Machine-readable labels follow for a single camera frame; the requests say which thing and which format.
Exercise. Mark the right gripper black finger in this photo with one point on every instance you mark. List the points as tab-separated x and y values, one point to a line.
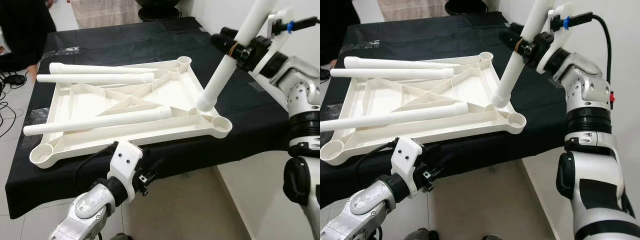
230	32
512	38
224	43
517	25

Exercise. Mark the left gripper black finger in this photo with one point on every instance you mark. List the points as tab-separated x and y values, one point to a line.
433	148
148	151
160	165
446	163

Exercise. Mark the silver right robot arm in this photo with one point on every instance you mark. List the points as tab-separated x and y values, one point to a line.
585	85
305	100

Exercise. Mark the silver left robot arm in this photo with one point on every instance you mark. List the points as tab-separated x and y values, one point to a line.
367	205
90	207

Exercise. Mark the black round stool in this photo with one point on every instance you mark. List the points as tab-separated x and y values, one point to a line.
160	12
465	7

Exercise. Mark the white plastic table top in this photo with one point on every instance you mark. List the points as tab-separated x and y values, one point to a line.
475	90
175	90

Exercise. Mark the grey left robot foot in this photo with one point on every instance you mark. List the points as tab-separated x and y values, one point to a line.
422	235
120	237

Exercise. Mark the grey robot foot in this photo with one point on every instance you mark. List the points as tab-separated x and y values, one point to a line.
491	238
120	237
422	235

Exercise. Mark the black table cloth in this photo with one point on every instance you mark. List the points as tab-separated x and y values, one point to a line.
540	135
240	135

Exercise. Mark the grey right robot foot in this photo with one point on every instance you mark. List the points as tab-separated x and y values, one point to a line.
491	238

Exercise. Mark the beige cloth covered bench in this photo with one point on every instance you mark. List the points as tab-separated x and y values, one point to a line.
105	14
410	10

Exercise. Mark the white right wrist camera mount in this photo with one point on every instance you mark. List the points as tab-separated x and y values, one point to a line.
277	22
555	20

